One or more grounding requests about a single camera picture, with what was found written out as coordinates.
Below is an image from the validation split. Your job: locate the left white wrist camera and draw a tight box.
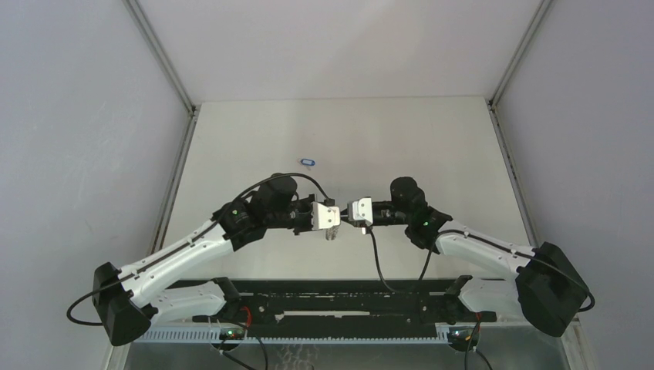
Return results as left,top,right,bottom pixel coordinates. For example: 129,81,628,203
312,202,341,230

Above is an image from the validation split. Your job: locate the right aluminium frame post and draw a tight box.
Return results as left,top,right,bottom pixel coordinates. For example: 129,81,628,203
488,0,556,111

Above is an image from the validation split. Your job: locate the left aluminium frame post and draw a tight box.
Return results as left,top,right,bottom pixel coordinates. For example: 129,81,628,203
122,0,196,116

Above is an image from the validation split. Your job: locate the white slotted cable duct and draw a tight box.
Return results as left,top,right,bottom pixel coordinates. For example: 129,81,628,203
135,326,449,345

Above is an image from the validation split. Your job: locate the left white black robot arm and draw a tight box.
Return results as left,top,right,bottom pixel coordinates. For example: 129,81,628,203
90,173,340,346

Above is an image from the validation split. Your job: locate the left camera black cable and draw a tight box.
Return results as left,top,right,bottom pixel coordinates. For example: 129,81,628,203
66,172,335,327

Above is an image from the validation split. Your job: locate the right camera black cable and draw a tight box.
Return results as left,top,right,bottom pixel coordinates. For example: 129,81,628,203
366,227,596,314

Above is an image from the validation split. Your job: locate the camera black cable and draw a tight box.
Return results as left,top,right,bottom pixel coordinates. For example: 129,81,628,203
66,172,335,327
366,227,596,314

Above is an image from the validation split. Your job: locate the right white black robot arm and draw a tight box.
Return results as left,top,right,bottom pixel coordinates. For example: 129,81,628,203
348,177,596,337

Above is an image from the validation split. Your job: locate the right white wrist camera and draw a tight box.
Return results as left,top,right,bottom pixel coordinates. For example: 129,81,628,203
346,197,373,228

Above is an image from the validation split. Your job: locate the metal keyring with yellow tip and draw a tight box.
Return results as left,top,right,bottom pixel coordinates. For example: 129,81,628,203
325,227,339,241

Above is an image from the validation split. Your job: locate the aluminium frame post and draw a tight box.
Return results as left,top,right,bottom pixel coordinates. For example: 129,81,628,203
488,0,556,111
122,0,196,116

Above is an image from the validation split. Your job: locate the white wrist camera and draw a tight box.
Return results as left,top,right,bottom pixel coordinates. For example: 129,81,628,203
346,197,373,228
312,202,341,230

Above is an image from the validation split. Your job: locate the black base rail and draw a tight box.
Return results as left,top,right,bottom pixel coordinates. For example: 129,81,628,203
201,277,497,341

